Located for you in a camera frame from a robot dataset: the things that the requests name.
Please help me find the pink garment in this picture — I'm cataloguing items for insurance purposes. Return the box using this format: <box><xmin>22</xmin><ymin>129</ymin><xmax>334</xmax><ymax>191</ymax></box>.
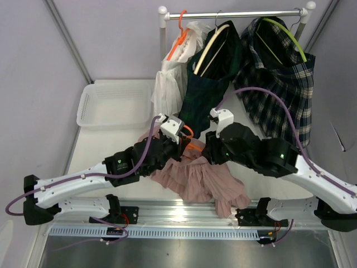
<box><xmin>151</xmin><ymin>138</ymin><xmax>251</xmax><ymax>218</ymax></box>

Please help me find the navy white plaid skirt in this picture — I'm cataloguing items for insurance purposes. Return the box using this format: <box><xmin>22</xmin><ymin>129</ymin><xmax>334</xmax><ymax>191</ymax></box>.
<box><xmin>234</xmin><ymin>18</ymin><xmax>316</xmax><ymax>147</ymax></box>

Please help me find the lime green hanger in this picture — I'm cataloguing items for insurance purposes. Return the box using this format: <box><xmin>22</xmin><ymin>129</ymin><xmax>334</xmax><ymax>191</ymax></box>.
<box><xmin>254</xmin><ymin>17</ymin><xmax>307</xmax><ymax>66</ymax></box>

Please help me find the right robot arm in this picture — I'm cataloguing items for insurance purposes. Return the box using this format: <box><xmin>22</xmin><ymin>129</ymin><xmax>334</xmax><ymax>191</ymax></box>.
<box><xmin>202</xmin><ymin>122</ymin><xmax>356</xmax><ymax>232</ymax></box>

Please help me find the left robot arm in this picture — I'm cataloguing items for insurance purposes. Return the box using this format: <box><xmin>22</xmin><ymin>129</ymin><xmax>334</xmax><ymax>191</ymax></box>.
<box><xmin>23</xmin><ymin>132</ymin><xmax>191</xmax><ymax>226</ymax></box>

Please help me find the dark green plaid skirt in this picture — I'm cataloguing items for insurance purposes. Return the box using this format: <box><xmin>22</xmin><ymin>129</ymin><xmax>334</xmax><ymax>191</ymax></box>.
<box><xmin>179</xmin><ymin>20</ymin><xmax>243</xmax><ymax>138</ymax></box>

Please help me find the cream hanger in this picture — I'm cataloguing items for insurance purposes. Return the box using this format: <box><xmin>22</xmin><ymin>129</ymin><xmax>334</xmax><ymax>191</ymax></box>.
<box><xmin>194</xmin><ymin>10</ymin><xmax>230</xmax><ymax>77</ymax></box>

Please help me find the orange hanger with dress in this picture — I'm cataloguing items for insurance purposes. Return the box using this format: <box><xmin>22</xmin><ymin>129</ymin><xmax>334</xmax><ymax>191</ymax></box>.
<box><xmin>167</xmin><ymin>9</ymin><xmax>190</xmax><ymax>61</ymax></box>

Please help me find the white ruffled dress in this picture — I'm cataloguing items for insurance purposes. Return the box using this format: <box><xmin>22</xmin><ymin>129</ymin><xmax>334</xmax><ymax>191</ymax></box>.
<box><xmin>151</xmin><ymin>21</ymin><xmax>211</xmax><ymax>116</ymax></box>

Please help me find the white plastic basket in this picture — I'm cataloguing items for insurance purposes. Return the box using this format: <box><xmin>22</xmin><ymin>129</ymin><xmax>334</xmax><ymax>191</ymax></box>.
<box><xmin>76</xmin><ymin>79</ymin><xmax>155</xmax><ymax>131</ymax></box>

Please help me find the white clothes rack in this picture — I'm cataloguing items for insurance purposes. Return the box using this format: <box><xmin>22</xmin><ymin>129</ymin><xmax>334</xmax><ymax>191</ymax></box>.
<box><xmin>158</xmin><ymin>1</ymin><xmax>316</xmax><ymax>60</ymax></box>

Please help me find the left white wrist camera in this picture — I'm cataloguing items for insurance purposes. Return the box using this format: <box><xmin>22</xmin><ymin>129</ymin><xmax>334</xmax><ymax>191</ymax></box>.
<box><xmin>158</xmin><ymin>113</ymin><xmax>184</xmax><ymax>145</ymax></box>

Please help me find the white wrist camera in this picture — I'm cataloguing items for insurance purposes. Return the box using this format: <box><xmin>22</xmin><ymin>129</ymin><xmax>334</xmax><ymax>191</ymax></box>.
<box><xmin>158</xmin><ymin>113</ymin><xmax>184</xmax><ymax>145</ymax></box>
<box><xmin>209</xmin><ymin>108</ymin><xmax>234</xmax><ymax>138</ymax></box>

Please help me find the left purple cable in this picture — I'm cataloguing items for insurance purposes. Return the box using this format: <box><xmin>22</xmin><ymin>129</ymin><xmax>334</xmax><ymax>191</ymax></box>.
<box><xmin>5</xmin><ymin>114</ymin><xmax>168</xmax><ymax>246</ymax></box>

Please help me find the purple cable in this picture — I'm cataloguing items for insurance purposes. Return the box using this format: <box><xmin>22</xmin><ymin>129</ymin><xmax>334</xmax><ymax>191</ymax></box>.
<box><xmin>5</xmin><ymin>114</ymin><xmax>168</xmax><ymax>246</ymax></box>
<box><xmin>216</xmin><ymin>87</ymin><xmax>357</xmax><ymax>248</ymax></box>

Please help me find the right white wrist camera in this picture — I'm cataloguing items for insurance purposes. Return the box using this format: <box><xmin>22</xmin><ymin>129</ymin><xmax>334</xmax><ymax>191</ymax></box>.
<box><xmin>209</xmin><ymin>108</ymin><xmax>234</xmax><ymax>138</ymax></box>

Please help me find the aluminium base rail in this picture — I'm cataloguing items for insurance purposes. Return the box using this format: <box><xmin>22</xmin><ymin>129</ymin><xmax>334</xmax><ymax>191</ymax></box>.
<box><xmin>55</xmin><ymin>198</ymin><xmax>324</xmax><ymax>230</ymax></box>

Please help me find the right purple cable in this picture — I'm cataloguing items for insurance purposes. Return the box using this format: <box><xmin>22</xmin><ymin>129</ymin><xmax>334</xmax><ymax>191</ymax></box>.
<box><xmin>216</xmin><ymin>87</ymin><xmax>357</xmax><ymax>248</ymax></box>

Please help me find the slotted cable duct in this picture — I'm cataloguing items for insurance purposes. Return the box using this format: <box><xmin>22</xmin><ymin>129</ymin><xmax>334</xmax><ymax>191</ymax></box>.
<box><xmin>49</xmin><ymin>226</ymin><xmax>259</xmax><ymax>241</ymax></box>

